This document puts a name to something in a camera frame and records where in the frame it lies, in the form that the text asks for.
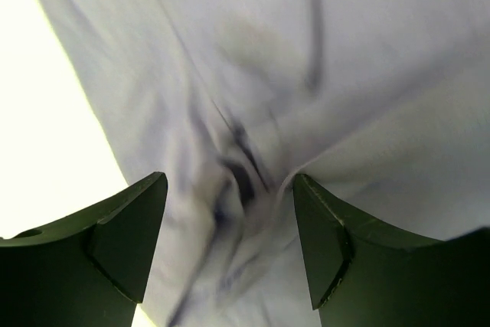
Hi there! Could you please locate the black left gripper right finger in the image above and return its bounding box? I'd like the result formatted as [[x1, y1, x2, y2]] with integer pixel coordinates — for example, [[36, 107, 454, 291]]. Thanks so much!
[[293, 175, 489, 327]]

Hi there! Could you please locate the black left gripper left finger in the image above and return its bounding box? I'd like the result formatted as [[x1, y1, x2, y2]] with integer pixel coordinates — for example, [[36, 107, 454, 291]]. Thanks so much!
[[1, 172, 168, 327]]

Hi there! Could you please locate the purple t shirt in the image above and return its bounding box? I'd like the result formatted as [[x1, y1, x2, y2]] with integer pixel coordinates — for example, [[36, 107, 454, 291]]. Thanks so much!
[[40, 0, 489, 326]]

